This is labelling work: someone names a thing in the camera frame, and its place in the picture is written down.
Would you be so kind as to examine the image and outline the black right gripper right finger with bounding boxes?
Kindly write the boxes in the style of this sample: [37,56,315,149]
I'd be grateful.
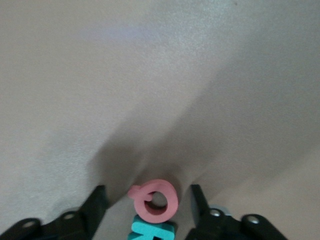
[191,184,288,240]

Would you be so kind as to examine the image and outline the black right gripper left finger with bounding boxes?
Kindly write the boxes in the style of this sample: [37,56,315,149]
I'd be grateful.
[0,185,110,240]

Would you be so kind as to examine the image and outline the pink foam letter Q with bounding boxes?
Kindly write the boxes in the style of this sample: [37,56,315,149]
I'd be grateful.
[127,178,180,224]

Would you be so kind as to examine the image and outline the teal foam letter R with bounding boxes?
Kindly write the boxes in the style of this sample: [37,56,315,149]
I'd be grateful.
[127,214,177,240]

